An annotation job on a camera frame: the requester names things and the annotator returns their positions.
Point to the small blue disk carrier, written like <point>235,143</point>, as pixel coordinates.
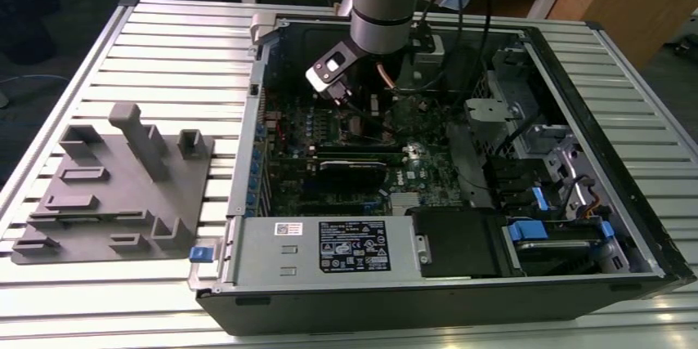
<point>538,200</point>

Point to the black graphics card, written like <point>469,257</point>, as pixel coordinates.
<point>349,179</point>

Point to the grey power supply unit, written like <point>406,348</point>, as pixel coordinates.
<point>273,259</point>

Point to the green motherboard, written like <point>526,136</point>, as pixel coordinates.
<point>437,177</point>

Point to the hard disk blue carrier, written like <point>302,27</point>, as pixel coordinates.
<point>526,229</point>

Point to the silver metal bracket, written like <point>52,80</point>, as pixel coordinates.
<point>490,110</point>

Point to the CPU with silver top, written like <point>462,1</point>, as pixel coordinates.
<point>355,124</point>

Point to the silver chipset heat sink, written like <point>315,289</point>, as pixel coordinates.
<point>405,200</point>

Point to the black open PC case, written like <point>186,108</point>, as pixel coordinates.
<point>382,308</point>

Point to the CPU socket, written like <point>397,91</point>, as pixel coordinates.
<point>354,137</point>

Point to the grey parts rack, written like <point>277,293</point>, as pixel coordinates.
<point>126,210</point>

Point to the blue case latch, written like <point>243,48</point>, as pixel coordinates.
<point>201,254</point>

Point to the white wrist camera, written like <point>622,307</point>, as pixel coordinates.
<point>327,67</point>

